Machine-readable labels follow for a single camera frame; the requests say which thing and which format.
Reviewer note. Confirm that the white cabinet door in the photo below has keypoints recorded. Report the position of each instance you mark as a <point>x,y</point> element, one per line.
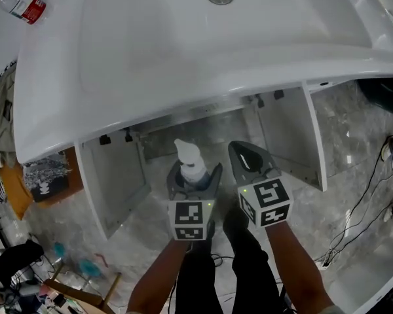
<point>291,136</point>
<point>118,182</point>

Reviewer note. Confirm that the beige jacket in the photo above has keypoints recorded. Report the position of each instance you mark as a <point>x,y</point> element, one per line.
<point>5,116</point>

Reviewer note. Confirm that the orange sofa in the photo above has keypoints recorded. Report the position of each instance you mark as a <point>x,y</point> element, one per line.
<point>14,188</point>

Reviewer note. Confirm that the white spray bottle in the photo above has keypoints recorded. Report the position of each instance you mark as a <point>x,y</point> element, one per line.
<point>191,172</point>

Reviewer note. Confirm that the white curved counter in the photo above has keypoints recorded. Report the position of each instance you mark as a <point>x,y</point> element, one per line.
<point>373,280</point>

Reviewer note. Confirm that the dark green bin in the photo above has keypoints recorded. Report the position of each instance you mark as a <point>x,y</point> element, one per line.
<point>386,97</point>

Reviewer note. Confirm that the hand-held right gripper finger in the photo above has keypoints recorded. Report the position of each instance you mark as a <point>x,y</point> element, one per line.
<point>239,170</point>
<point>262,163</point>

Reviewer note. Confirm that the white power strip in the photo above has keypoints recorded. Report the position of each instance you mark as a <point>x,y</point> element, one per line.
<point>327,260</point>

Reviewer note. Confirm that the person's right forearm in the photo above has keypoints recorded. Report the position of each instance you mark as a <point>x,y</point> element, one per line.
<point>294,267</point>

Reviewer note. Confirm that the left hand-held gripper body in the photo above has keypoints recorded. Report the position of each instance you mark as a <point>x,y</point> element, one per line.
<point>190,218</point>

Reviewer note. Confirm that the black bag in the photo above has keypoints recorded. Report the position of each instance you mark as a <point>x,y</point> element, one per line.
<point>18,260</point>

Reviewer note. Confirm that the person's left leg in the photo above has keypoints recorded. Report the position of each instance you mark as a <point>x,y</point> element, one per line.
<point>196,280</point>

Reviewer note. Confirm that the person's left forearm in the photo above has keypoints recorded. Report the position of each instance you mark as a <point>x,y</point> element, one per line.
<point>154,280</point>

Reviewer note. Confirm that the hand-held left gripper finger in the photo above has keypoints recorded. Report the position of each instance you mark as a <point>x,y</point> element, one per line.
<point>215,182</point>
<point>174,182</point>

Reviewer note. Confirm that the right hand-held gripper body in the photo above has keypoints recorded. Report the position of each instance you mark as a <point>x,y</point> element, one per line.
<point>272,195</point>

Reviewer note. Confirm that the speckled black white knit garment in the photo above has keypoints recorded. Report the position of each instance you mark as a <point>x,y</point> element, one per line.
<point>47,178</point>

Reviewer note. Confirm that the small round wooden table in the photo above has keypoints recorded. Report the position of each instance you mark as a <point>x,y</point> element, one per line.
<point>75,293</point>

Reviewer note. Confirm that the person's leg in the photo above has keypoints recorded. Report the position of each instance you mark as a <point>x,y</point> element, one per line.
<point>196,280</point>
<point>249,267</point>

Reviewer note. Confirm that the person's right leg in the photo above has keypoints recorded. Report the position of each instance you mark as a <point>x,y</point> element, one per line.
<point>249,267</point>

